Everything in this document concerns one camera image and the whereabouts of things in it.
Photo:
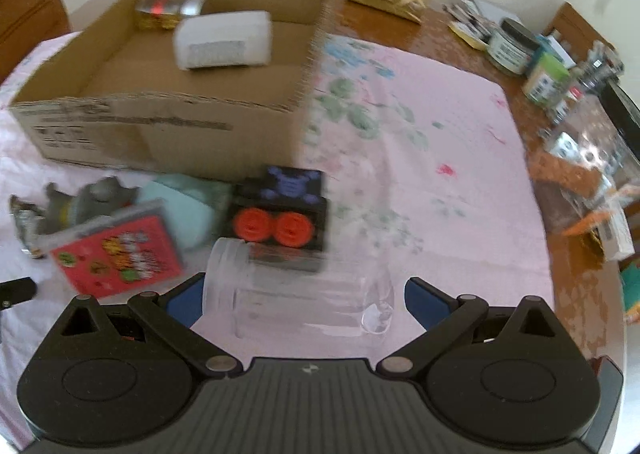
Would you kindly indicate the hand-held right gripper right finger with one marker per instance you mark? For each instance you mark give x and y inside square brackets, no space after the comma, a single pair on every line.
[425,301]

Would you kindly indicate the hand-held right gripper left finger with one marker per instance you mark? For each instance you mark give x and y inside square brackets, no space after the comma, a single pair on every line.
[181,303]

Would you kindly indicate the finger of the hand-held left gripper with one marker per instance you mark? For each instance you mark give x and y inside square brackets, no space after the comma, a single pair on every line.
[17,291]

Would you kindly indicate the clear correction tape dispenser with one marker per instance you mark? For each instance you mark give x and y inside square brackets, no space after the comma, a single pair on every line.
[25,224]

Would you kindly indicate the red card box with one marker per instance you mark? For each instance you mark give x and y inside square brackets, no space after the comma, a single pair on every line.
[120,249]

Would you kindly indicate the light teal round object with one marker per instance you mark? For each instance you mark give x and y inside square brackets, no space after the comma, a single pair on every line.
[185,204]

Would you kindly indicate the clear plastic jar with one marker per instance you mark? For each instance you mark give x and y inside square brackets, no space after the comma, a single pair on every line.
[280,299]

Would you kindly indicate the grey elephant toy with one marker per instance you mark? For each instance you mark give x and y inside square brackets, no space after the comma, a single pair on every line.
[95,196]

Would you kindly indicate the black toy vehicle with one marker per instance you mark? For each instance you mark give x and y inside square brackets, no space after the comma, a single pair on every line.
[280,229]

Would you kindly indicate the brown cardboard box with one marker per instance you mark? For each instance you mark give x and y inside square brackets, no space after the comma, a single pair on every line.
[150,144]

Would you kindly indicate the pink floral tablecloth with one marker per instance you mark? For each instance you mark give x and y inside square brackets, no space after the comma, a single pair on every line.
[450,214]

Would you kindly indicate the clear snack bag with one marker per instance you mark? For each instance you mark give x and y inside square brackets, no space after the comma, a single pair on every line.
[585,154]

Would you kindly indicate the container with green lid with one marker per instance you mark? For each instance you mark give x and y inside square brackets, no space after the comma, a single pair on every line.
[545,79]

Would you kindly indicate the white plastic container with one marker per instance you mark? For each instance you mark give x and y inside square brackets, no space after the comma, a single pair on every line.
[220,39]

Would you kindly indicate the glass jar with black lid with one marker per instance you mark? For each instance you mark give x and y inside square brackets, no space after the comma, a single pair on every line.
[512,46]

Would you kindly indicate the pile of papers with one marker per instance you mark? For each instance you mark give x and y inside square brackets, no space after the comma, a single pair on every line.
[475,21]

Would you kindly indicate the clear pen holder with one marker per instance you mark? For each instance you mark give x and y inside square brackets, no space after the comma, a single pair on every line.
[595,69]

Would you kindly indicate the capsule bottle with silver cap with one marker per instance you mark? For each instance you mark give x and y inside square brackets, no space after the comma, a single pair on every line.
[165,9]

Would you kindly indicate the wooden chair with slatted back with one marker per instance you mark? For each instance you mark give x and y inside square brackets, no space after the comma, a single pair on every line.
[575,24]

